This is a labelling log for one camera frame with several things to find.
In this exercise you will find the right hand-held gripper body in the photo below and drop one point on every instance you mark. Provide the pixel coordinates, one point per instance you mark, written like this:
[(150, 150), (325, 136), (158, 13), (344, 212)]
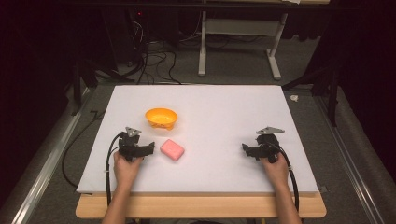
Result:
[(266, 144)]

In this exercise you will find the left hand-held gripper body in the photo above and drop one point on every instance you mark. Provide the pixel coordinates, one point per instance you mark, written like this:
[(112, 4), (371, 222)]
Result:
[(132, 145)]

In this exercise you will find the pink soap bar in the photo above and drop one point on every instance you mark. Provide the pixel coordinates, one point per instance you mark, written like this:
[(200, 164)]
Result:
[(172, 149)]

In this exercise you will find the orange bowl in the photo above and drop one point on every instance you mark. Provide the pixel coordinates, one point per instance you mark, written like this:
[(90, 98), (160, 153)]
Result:
[(161, 118)]

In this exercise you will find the person's left hand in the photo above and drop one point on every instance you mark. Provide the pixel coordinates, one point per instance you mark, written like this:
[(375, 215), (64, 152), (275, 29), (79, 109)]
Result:
[(125, 169)]

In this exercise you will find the person's right hand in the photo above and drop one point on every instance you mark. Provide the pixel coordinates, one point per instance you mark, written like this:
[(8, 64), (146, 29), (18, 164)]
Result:
[(275, 171)]

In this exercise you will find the white foam board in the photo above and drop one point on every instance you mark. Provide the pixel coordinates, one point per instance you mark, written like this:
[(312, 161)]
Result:
[(211, 130)]

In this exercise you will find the crumpled white paper scrap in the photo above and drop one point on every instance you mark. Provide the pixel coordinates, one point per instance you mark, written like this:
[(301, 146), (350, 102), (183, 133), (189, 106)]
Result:
[(294, 98)]

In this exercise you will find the wooden table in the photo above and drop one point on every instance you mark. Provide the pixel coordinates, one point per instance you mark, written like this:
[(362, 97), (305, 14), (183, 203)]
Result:
[(199, 206)]

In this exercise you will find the black stand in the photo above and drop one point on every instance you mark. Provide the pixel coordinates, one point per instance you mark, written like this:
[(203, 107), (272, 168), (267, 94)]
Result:
[(327, 84), (84, 77)]

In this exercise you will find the white metal stand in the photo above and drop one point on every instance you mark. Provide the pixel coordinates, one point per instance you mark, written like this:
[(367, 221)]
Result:
[(239, 28)]

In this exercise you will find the aluminium rail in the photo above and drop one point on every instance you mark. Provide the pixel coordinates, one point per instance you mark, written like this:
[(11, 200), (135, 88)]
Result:
[(351, 161), (43, 168)]

